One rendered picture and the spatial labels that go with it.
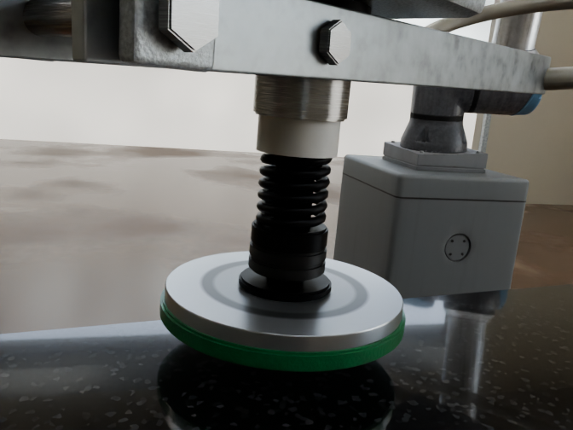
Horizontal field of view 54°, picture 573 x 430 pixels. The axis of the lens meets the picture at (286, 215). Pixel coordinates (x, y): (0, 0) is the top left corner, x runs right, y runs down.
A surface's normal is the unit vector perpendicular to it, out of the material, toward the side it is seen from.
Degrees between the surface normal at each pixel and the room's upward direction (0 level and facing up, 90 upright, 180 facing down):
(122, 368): 0
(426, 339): 0
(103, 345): 0
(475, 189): 90
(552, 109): 90
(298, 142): 90
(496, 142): 90
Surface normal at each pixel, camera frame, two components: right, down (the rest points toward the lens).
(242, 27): 0.76, 0.21
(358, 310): 0.08, -0.97
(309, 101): 0.18, 0.23
